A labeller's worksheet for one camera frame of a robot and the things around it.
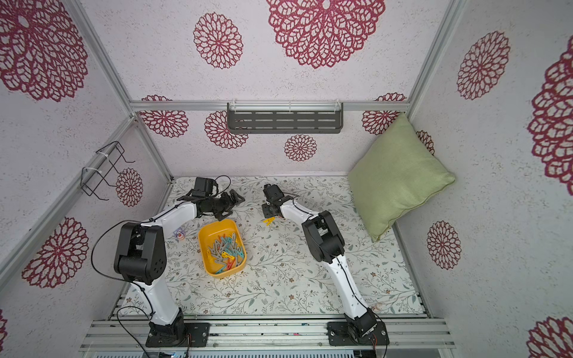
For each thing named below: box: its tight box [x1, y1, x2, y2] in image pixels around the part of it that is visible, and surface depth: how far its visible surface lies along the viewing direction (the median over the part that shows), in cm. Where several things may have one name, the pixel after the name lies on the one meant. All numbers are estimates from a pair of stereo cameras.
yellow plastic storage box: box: [198, 219, 247, 279], surface depth 94 cm
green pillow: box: [347, 111, 456, 243], surface depth 87 cm
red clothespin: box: [226, 258, 236, 271], surface depth 92 cm
